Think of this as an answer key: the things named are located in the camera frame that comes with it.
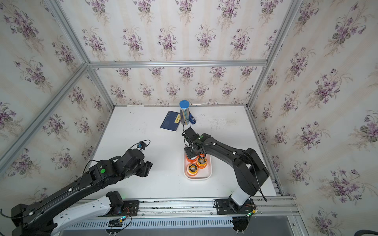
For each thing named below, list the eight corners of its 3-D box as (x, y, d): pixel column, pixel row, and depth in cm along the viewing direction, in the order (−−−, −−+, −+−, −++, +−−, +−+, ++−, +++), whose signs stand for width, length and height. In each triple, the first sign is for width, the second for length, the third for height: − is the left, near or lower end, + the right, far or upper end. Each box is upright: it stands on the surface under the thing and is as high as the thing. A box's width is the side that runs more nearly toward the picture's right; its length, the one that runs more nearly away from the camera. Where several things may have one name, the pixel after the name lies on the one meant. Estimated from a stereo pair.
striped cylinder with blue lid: (180, 125, 110) (179, 106, 95) (180, 119, 114) (179, 99, 99) (189, 125, 110) (189, 106, 95) (189, 119, 114) (189, 100, 99)
